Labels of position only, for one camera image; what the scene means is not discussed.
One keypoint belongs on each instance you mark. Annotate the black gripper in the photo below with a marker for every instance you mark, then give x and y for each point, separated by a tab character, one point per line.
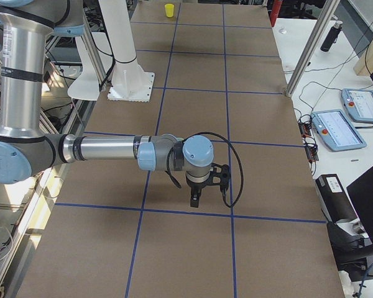
196	187

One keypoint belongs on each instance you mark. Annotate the yellow plastic cup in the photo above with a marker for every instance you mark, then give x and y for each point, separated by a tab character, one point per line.
169	10

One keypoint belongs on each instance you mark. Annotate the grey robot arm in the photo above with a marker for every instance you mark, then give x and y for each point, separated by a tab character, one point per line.
25	150

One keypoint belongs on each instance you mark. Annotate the small electronics board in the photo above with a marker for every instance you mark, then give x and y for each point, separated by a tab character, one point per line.
309	142

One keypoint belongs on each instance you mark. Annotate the black box with label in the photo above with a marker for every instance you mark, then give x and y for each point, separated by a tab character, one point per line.
334	201

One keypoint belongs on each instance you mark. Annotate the near blue teach pendant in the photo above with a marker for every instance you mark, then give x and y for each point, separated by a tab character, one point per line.
337	131

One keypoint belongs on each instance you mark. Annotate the blue teach pendant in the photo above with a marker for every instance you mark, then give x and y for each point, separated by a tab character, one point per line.
359	104
337	131

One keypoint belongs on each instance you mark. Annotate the black computer monitor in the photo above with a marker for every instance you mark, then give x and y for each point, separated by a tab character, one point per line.
361	195

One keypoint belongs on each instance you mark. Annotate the clear plastic lid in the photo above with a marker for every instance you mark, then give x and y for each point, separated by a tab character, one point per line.
282	30

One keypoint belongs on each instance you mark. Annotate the far blue teach pendant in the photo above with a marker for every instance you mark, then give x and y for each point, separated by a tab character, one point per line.
359	104

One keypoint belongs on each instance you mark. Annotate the black water bottle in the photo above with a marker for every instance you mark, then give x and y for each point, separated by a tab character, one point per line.
332	36

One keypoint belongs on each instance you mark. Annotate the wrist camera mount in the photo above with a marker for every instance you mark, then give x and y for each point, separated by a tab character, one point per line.
220	176

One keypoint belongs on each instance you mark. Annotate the white central pedestal column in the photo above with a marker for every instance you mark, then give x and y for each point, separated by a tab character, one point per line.
129	81

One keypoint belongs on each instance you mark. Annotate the aluminium frame post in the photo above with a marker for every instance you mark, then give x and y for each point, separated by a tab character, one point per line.
317	32

